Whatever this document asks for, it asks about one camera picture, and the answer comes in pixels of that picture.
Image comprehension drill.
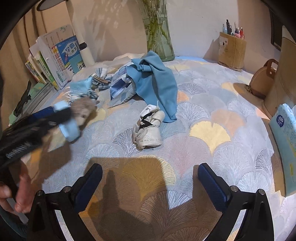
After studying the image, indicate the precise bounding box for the black clip stand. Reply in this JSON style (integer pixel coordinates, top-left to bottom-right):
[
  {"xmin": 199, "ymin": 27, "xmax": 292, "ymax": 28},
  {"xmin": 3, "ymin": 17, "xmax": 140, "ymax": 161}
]
[{"xmin": 12, "ymin": 80, "xmax": 33, "ymax": 118}]

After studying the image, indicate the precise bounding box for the round beige handbag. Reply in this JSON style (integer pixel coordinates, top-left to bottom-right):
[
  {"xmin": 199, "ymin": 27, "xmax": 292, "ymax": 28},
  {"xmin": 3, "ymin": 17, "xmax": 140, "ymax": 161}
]
[{"xmin": 245, "ymin": 58, "xmax": 279, "ymax": 97}]

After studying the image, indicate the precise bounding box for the brown teddy bear plush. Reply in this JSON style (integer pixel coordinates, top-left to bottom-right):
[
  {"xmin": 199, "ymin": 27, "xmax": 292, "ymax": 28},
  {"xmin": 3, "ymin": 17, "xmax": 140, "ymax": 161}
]
[{"xmin": 53, "ymin": 96, "xmax": 98, "ymax": 143}]

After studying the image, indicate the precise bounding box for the bunch of pens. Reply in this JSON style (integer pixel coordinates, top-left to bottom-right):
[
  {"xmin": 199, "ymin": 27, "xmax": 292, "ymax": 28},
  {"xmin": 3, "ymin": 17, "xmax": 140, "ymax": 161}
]
[{"xmin": 222, "ymin": 19, "xmax": 245, "ymax": 40}]

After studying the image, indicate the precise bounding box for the white desk lamp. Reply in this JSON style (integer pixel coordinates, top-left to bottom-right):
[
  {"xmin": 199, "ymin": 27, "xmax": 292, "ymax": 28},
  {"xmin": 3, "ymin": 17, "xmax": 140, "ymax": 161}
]
[{"xmin": 37, "ymin": 0, "xmax": 95, "ymax": 66}]

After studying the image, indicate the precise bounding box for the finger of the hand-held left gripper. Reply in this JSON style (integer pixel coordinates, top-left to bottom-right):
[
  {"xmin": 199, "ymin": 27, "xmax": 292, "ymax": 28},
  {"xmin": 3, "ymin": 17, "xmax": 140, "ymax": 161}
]
[
  {"xmin": 35, "ymin": 107, "xmax": 73, "ymax": 131},
  {"xmin": 27, "ymin": 106, "xmax": 57, "ymax": 121}
]

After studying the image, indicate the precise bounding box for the wooden pen holder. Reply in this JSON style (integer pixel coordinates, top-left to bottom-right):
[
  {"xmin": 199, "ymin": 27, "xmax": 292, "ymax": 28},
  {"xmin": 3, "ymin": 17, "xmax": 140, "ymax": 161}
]
[{"xmin": 218, "ymin": 32, "xmax": 247, "ymax": 71}]

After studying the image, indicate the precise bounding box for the light blue tissue box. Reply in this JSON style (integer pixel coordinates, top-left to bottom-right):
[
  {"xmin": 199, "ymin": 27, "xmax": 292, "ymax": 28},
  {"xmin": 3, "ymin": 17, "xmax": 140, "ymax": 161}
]
[{"xmin": 269, "ymin": 103, "xmax": 296, "ymax": 198}]

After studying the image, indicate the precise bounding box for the stack of lying books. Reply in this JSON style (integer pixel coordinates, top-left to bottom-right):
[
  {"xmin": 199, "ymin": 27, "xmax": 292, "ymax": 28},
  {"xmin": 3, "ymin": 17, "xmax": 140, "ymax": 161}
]
[{"xmin": 8, "ymin": 82, "xmax": 57, "ymax": 126}]

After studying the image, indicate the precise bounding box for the tall wooden container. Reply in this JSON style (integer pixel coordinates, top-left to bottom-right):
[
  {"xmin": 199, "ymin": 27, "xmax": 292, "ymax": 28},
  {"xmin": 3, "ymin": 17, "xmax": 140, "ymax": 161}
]
[{"xmin": 262, "ymin": 37, "xmax": 296, "ymax": 121}]

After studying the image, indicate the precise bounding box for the light blue cloth pouch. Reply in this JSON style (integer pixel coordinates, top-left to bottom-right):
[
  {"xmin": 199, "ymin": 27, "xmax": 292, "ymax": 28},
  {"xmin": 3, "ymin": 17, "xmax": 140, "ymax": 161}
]
[{"xmin": 69, "ymin": 77, "xmax": 94, "ymax": 97}]

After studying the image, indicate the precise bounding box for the blue plaid cloth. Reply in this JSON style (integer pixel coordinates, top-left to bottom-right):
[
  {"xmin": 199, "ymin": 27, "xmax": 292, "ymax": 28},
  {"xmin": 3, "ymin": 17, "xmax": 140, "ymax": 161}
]
[{"xmin": 88, "ymin": 66, "xmax": 115, "ymax": 91}]

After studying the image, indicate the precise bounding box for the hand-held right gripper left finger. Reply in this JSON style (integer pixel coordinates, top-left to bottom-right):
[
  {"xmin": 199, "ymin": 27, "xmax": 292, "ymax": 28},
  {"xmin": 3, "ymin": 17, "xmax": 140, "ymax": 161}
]
[{"xmin": 27, "ymin": 163, "xmax": 103, "ymax": 241}]

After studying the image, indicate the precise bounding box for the person's left hand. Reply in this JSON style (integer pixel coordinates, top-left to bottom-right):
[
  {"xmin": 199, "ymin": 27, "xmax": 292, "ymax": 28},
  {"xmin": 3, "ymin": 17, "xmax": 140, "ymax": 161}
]
[{"xmin": 0, "ymin": 162, "xmax": 36, "ymax": 214}]

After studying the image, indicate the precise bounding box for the cream rolled sock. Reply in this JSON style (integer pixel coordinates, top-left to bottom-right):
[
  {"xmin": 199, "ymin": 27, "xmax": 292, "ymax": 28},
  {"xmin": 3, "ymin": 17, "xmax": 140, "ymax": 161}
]
[{"xmin": 132, "ymin": 104, "xmax": 166, "ymax": 151}]

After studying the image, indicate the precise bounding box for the row of standing books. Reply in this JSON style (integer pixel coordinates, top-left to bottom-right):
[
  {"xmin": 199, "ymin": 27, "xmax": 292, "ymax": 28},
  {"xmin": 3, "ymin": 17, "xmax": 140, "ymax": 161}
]
[{"xmin": 24, "ymin": 24, "xmax": 87, "ymax": 91}]

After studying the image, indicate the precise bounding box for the dark picture frame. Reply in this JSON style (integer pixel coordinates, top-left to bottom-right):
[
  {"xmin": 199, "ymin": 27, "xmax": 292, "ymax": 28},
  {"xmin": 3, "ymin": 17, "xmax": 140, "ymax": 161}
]
[{"xmin": 270, "ymin": 21, "xmax": 284, "ymax": 50}]

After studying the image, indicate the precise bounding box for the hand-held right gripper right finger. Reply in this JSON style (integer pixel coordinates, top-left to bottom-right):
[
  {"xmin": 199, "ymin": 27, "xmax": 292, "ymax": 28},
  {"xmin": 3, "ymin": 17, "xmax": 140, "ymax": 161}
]
[{"xmin": 197, "ymin": 163, "xmax": 275, "ymax": 241}]

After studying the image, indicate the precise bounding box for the glass vase with green stems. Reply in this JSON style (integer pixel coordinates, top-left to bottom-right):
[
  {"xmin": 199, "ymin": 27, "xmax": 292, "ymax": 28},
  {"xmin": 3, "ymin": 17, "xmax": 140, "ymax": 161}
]
[{"xmin": 139, "ymin": 0, "xmax": 176, "ymax": 62}]

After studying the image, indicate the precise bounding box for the blue printed tissue pack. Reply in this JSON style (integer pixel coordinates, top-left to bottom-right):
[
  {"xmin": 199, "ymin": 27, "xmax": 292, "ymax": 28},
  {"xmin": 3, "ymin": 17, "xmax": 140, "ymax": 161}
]
[{"xmin": 110, "ymin": 65, "xmax": 137, "ymax": 107}]

